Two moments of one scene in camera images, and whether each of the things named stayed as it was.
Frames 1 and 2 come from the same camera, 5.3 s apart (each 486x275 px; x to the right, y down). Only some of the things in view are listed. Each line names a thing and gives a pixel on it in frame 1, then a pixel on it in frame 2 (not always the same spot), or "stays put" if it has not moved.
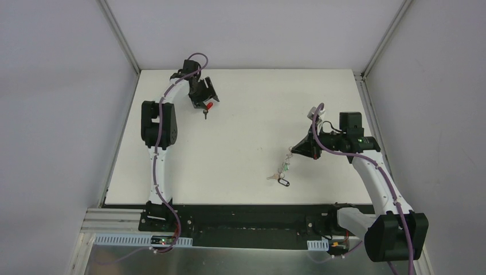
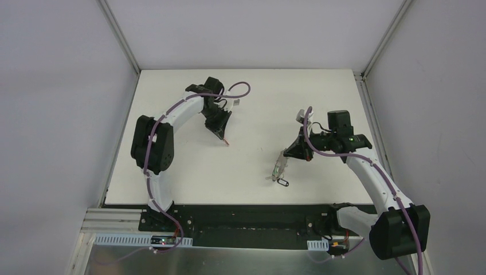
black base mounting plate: (267, 227) stays put
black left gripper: (204, 91) -> (216, 118)
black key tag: (283, 182) stays put
